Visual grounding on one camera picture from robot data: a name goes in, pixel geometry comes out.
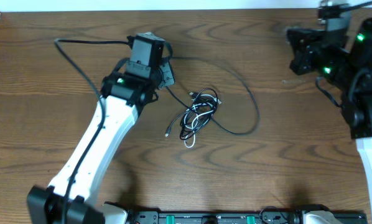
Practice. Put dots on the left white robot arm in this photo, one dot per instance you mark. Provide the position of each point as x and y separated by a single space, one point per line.
133 83

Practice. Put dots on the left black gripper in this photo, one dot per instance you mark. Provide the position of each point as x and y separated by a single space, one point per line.
167 74

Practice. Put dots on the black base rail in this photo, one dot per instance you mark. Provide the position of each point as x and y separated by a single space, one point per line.
270 214

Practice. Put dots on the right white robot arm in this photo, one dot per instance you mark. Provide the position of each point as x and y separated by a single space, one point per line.
352 75

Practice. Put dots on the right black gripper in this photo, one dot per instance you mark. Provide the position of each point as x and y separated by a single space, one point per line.
303 53

